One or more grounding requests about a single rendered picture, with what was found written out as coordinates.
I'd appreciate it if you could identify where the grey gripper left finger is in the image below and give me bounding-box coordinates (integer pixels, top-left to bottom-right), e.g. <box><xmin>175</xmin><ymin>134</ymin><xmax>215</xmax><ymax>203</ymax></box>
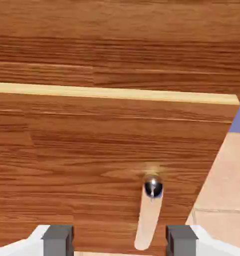
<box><xmin>0</xmin><ymin>224</ymin><xmax>75</xmax><ymax>256</ymax></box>

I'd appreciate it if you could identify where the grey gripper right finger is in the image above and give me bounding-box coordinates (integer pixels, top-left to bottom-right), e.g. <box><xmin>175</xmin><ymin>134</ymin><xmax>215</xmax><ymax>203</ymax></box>
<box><xmin>165</xmin><ymin>224</ymin><xmax>240</xmax><ymax>256</ymax></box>

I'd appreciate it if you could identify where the curved shiny metal handle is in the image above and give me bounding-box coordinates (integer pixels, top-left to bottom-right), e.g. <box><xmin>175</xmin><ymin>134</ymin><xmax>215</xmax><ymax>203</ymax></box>
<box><xmin>134</xmin><ymin>173</ymin><xmax>165</xmax><ymax>251</ymax></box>

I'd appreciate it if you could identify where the wooden cabinet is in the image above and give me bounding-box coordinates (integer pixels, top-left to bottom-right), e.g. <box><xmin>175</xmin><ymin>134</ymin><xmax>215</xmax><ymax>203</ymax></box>
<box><xmin>0</xmin><ymin>0</ymin><xmax>240</xmax><ymax>106</ymax></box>

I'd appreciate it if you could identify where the wooden cabinet door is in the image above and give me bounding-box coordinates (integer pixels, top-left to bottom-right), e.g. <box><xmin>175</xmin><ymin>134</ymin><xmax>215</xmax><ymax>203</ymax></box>
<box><xmin>0</xmin><ymin>81</ymin><xmax>240</xmax><ymax>256</ymax></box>

